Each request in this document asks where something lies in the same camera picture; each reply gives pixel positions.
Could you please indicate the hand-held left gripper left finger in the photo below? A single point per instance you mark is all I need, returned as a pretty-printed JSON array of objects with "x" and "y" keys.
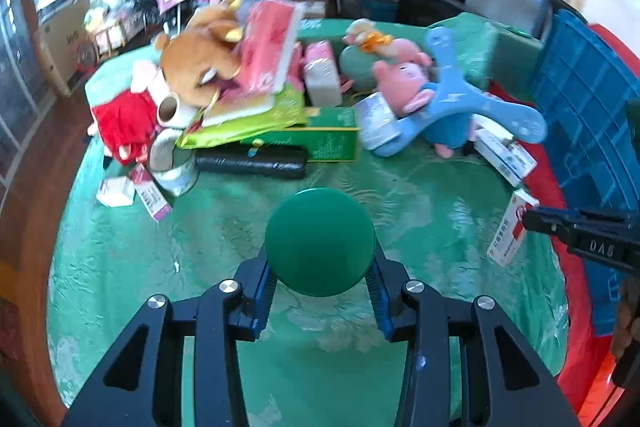
[{"x": 260, "y": 307}]

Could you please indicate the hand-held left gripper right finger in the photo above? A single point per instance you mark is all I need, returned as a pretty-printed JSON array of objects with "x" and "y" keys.
[{"x": 382, "y": 312}]

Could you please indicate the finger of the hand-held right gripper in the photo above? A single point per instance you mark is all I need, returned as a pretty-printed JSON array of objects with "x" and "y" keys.
[{"x": 550, "y": 219}]

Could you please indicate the white red medicine box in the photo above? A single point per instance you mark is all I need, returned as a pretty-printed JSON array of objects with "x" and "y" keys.
[{"x": 507, "y": 237}]

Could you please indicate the dark green round lid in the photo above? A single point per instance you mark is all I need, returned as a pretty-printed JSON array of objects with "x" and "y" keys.
[{"x": 320, "y": 242}]

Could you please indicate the blue plastic storage bin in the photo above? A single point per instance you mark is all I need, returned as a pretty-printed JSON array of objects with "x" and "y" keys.
[{"x": 590, "y": 107}]

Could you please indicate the green pink wipes packet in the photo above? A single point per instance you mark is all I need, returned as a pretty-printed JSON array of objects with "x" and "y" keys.
[{"x": 260, "y": 119}]

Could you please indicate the green patterned desktop cloth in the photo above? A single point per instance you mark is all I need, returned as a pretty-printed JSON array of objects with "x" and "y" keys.
[{"x": 425, "y": 217}]

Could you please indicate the person's right hand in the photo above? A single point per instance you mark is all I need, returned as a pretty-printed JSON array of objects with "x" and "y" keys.
[{"x": 627, "y": 322}]

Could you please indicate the black bag roll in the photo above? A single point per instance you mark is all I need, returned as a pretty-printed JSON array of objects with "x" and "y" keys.
[{"x": 250, "y": 162}]

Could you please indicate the purple pink box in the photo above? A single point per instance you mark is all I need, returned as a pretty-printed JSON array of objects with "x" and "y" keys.
[{"x": 152, "y": 199}]

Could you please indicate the blue three-blade toy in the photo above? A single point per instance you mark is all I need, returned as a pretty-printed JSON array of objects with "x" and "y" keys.
[{"x": 452, "y": 89}]

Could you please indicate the green cardboard box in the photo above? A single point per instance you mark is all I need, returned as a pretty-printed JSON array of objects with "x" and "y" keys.
[{"x": 330, "y": 144}]

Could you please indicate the small white pink box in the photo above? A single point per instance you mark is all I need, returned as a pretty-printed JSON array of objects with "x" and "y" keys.
[{"x": 115, "y": 192}]

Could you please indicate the silver foil packet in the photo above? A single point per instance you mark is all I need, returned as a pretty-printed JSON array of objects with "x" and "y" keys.
[{"x": 375, "y": 122}]

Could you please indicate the pink pig plush blue pants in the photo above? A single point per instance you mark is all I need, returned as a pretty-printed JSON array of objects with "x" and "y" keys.
[{"x": 400, "y": 82}]

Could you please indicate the pink plush doll red dress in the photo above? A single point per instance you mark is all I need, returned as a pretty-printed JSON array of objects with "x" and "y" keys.
[{"x": 122, "y": 117}]

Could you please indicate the plastic-wrapped pink white pack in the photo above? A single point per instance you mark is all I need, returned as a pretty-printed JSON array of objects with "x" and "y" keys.
[{"x": 322, "y": 77}]

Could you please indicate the brown bear plush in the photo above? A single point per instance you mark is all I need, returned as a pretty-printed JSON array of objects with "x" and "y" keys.
[{"x": 190, "y": 57}]

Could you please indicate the pink tissue packet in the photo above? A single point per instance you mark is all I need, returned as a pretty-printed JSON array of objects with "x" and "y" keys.
[{"x": 265, "y": 47}]

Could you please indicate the small yellow pink plush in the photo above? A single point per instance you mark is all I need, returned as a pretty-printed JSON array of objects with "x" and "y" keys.
[{"x": 365, "y": 34}]

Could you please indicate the brown cardboard box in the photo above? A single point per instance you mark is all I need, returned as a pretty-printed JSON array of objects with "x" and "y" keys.
[{"x": 65, "y": 47}]

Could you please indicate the glass door cabinet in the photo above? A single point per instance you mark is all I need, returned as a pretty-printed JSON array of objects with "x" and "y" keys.
[{"x": 15, "y": 82}]

